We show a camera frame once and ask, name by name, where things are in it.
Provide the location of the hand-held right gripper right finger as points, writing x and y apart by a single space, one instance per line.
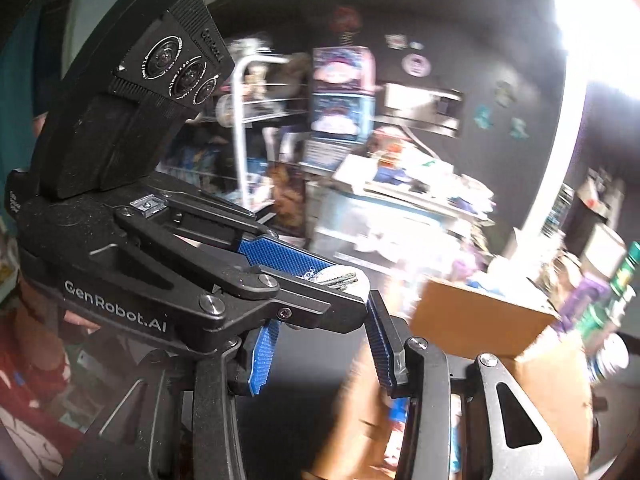
382 350

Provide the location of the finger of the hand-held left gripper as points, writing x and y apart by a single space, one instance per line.
280 255
320 310

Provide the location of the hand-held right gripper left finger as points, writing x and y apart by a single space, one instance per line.
262 365

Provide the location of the small white plastic case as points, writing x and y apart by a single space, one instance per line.
357 284

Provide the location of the brown cardboard box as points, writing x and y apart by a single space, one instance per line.
475 315

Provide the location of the person's left hand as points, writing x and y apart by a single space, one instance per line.
75 320

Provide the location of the clear bag of brown snacks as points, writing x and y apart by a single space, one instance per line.
287 190

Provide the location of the white labelled card box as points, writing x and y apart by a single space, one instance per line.
320 152

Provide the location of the white flat box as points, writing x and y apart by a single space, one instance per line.
360 170

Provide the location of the blue cartoon box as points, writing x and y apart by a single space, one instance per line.
342 115

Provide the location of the orange carousel figurine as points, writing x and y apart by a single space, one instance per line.
395 147

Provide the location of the pink cartoon box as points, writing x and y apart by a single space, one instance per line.
345 70

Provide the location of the purple packet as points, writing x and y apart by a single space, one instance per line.
582 295

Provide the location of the white pill bottle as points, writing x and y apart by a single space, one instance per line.
607 357

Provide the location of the round character badge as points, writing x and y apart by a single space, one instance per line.
415 63

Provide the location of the white paper roll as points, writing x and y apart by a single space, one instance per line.
602 247

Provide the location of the black mesh pen holder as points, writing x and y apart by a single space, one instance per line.
590 210

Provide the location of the green bottle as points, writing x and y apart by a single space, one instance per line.
625 270

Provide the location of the white desk lamp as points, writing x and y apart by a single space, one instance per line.
560 160

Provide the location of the grey wall outlet panel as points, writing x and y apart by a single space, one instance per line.
415 100

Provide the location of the strawberry wall sticker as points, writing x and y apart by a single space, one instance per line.
396 40

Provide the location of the teal character wall sticker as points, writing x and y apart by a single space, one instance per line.
482 116

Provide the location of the spring head wall toy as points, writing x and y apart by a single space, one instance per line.
345 17

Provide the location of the green character wall sticker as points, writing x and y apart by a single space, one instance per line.
519 127

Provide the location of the pale character wall sticker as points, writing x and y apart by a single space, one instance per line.
504 89

